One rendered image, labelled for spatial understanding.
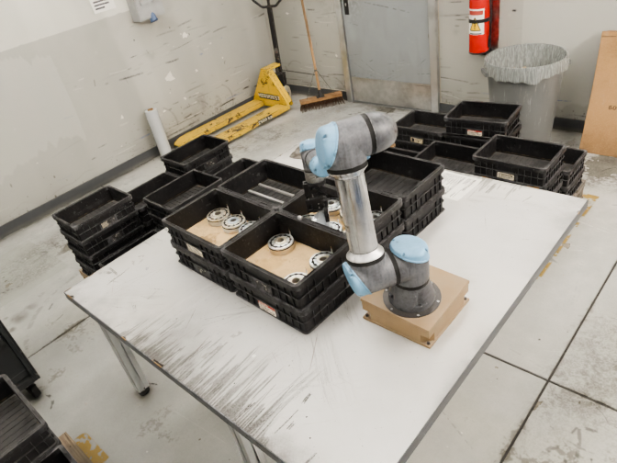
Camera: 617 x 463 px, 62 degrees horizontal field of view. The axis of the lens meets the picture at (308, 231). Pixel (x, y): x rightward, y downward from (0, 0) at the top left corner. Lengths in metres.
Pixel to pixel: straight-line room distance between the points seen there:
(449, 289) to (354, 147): 0.63
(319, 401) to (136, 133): 4.03
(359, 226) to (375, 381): 0.48
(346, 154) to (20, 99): 3.71
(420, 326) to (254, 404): 0.56
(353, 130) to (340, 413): 0.80
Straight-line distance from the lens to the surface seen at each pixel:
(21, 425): 2.31
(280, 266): 1.89
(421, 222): 2.16
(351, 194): 1.43
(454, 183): 2.50
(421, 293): 1.66
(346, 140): 1.37
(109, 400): 2.90
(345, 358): 1.69
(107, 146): 5.12
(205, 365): 1.81
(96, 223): 3.27
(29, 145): 4.84
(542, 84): 4.02
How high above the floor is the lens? 1.96
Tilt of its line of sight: 34 degrees down
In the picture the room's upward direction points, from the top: 12 degrees counter-clockwise
